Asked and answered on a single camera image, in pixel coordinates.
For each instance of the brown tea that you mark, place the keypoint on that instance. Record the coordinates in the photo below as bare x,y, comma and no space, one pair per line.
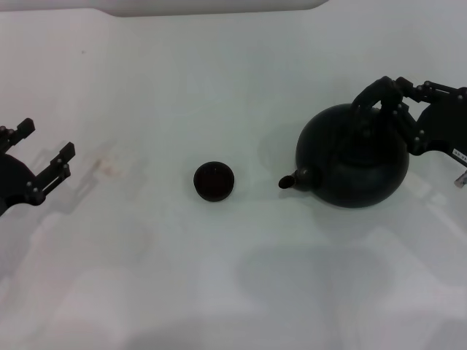
213,180

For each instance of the white rounded panel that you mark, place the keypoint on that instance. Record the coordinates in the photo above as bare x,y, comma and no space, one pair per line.
219,5

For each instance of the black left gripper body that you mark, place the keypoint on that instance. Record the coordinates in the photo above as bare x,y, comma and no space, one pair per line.
14,182

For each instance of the small black teacup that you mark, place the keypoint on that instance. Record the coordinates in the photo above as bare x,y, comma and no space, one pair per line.
215,198

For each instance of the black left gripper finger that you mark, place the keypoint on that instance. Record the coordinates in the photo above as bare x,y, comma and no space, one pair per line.
54,171
18,133

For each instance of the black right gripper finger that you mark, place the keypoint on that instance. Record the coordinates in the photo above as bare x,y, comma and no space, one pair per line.
423,91
414,136

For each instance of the black round teapot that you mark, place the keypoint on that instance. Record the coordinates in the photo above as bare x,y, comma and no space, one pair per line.
365,182

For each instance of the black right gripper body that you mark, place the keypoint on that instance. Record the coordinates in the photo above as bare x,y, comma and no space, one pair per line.
445,124

